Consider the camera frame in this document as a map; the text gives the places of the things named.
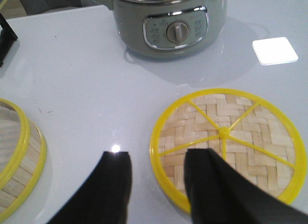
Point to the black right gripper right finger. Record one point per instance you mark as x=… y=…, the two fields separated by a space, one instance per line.
x=218 y=194

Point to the black bowl rack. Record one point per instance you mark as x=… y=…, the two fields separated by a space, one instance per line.
x=7 y=38

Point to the woven bamboo steamer lid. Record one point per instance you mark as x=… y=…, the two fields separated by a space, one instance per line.
x=249 y=133

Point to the white steamer liner paper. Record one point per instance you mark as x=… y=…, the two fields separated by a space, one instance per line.
x=9 y=135

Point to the grey electric cooking pot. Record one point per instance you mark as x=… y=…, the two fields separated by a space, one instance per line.
x=167 y=28

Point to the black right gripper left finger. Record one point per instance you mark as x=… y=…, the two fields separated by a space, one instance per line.
x=104 y=197

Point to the centre bamboo steamer drawer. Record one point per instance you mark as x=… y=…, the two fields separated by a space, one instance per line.
x=25 y=167

